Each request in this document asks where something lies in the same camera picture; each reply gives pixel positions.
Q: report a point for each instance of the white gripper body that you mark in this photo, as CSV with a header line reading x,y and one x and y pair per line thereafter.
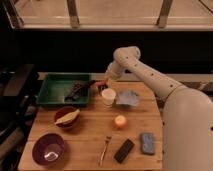
x,y
114,71

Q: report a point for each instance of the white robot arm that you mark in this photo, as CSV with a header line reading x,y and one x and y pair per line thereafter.
x,y
187,113

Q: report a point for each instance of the metal cup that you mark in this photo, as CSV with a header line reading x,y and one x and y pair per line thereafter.
x,y
102,87

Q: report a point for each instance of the white plastic cup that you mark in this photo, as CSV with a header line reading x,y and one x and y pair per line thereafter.
x,y
108,96

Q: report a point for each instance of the clear plastic bag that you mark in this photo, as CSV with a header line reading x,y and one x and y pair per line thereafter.
x,y
128,98

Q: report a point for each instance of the dark brush in tray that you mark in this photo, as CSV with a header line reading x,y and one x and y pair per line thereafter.
x,y
79,88

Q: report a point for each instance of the orange fruit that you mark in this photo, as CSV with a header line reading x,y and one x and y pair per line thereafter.
x,y
120,122

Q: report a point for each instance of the wooden cutting board table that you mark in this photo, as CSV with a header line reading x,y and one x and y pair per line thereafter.
x,y
85,141

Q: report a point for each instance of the green plastic tray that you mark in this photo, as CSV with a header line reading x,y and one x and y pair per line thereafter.
x,y
56,86

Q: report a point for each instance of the banana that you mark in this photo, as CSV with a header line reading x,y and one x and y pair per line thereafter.
x,y
63,118

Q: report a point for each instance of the red bowl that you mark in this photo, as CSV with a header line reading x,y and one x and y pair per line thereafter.
x,y
64,110

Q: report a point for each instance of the metal fork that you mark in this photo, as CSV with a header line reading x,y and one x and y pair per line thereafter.
x,y
107,141

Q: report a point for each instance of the blue sponge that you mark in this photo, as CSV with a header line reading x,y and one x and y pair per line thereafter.
x,y
147,143

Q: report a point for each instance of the black rectangular block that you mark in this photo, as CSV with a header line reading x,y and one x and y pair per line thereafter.
x,y
123,150

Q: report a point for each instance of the purple bowl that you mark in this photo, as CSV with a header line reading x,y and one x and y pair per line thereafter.
x,y
48,149

